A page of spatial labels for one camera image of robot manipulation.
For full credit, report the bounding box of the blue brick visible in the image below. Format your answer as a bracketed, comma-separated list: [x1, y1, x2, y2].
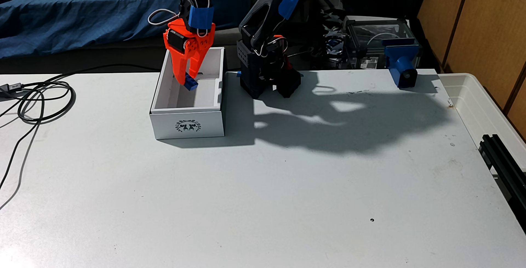
[184, 73, 199, 92]

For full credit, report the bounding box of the white cardboard box with logo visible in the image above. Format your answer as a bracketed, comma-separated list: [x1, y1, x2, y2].
[149, 47, 227, 141]

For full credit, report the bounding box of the blue bed sheet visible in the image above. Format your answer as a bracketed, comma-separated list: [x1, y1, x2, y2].
[0, 0, 186, 59]

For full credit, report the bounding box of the white plastic bin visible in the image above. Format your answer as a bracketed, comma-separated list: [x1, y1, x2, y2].
[437, 72, 526, 154]

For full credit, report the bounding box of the brown wooden cabinet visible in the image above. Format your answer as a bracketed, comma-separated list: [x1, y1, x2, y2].
[417, 0, 526, 141]

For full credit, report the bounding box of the white servo cable loop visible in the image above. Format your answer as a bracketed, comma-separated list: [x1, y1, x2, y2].
[147, 8, 182, 26]

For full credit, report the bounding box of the black coiled cable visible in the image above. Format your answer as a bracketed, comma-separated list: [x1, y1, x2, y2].
[0, 63, 162, 212]

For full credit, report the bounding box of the grey cable plug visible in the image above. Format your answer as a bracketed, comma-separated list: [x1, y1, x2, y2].
[0, 82, 24, 98]

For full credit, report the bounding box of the clear plastic case black frame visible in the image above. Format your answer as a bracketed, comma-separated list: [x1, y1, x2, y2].
[342, 16, 422, 71]

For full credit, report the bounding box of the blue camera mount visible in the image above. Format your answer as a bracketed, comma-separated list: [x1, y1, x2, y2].
[382, 38, 420, 90]

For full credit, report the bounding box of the black aluminium extrusion rail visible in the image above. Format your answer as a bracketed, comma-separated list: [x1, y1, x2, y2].
[478, 134, 526, 234]

